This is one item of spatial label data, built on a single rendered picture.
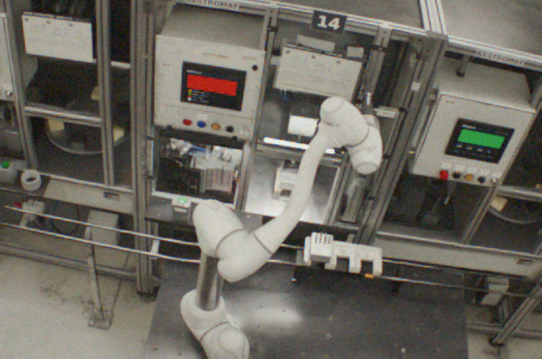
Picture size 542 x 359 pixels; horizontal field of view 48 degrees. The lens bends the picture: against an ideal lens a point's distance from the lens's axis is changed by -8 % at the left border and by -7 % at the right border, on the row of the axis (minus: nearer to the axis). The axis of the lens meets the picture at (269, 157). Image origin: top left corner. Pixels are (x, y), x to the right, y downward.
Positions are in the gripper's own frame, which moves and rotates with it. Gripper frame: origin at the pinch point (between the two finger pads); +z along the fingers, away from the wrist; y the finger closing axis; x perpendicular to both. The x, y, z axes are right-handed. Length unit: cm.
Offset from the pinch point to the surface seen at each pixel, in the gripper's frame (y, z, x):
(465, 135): 23, 0, 44
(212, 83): 12, 3, -58
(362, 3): -16.6, 26.4, -3.6
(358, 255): 94, -17, 11
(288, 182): 79, 10, -25
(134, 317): 172, -28, -105
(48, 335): 166, -50, -150
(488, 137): 23, 0, 54
